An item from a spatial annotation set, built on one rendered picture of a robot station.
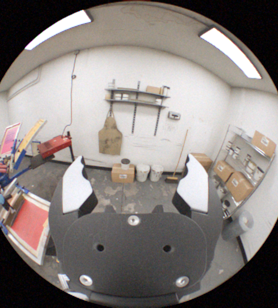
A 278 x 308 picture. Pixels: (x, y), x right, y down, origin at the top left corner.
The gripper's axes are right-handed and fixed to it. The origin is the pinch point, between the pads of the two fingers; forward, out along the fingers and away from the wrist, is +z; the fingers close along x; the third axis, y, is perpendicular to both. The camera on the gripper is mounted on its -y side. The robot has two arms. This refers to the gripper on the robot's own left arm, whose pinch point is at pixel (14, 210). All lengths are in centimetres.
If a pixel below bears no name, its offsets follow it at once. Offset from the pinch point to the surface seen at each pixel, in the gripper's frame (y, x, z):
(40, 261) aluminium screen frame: 25, 52, 2
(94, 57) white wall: -200, 19, -171
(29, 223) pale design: 0.0, 24.8, 4.8
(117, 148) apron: -196, 85, 29
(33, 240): 12.8, 37.0, 4.9
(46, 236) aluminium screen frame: 2, 52, 1
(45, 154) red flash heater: -92, -14, -7
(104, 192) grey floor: -127, 65, 100
